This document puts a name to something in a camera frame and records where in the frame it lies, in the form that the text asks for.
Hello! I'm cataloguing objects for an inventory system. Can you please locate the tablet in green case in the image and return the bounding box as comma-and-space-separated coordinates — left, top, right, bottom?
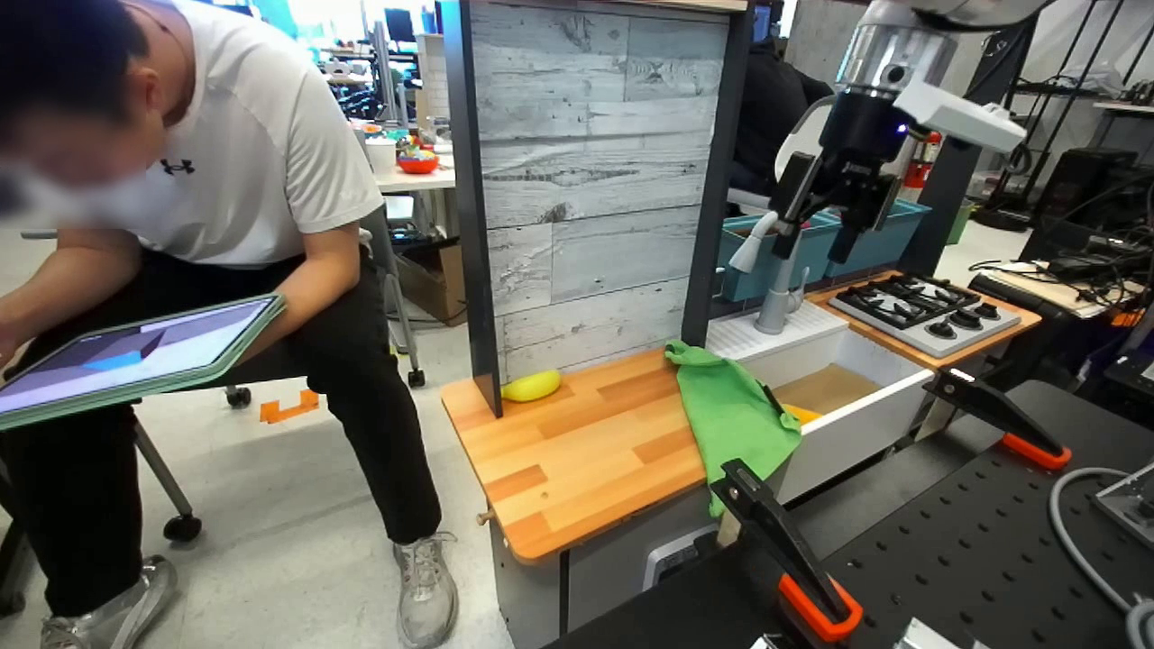
0, 292, 287, 432

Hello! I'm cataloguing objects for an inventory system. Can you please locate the person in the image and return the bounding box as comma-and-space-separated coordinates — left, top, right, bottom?
0, 0, 461, 649
728, 38, 836, 196

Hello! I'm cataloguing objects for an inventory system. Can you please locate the cardboard box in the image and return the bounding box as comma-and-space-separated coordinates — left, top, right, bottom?
395, 241, 468, 326

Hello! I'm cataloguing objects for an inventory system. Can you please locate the teal plastic bin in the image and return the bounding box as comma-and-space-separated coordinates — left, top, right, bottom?
718, 213, 841, 304
816, 199, 933, 279

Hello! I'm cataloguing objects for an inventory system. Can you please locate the yellow toy fruit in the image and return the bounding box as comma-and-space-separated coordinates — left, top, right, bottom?
500, 370, 563, 404

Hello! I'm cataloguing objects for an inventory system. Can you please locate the grey and white toy tap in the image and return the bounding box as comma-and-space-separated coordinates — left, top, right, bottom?
728, 212, 812, 336

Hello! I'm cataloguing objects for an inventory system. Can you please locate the bundle of black cables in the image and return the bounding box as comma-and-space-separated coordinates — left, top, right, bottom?
972, 225, 1154, 309

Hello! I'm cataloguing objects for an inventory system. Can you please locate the grey toy cooktop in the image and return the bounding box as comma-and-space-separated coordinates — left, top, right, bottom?
827, 272, 1023, 360

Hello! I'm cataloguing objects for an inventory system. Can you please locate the wooden toy kitchen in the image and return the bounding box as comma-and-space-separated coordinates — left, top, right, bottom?
440, 0, 1047, 649

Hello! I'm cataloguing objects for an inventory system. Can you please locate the black clamp with orange grip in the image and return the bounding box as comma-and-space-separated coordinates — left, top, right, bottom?
923, 367, 1073, 472
710, 459, 865, 644

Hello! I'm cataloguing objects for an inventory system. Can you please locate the green towel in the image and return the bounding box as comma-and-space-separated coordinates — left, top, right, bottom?
664, 340, 803, 519

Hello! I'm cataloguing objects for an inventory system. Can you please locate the white toy sink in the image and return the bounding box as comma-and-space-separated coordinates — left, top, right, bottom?
706, 300, 939, 506

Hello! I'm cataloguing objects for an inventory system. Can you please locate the black computer case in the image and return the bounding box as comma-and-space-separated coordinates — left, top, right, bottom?
1019, 148, 1142, 264

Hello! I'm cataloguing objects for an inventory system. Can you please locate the black metal shelf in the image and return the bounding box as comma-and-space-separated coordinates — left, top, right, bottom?
978, 0, 1154, 232

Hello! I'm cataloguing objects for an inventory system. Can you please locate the office chair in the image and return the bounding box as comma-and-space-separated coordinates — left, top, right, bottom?
0, 383, 255, 619

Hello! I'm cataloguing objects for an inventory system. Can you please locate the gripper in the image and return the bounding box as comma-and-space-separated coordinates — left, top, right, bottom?
767, 88, 913, 266

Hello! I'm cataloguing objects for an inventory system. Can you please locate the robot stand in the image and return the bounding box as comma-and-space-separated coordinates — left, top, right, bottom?
541, 379, 1154, 649

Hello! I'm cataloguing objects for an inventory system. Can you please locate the red fire extinguisher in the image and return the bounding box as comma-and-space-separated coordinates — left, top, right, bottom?
902, 131, 944, 191

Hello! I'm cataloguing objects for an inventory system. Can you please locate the grey cable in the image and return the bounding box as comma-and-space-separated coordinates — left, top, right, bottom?
1048, 466, 1154, 649

